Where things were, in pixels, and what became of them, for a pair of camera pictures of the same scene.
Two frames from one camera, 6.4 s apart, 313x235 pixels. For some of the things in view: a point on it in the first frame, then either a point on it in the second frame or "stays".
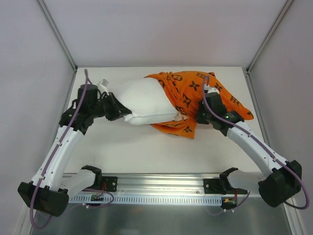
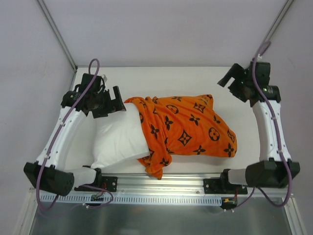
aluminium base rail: [177, 184] stays
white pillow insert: [146, 99] -> [119, 138]
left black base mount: [106, 183] stays
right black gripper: [201, 115] -> [235, 83]
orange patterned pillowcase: [185, 89] -> [182, 125]
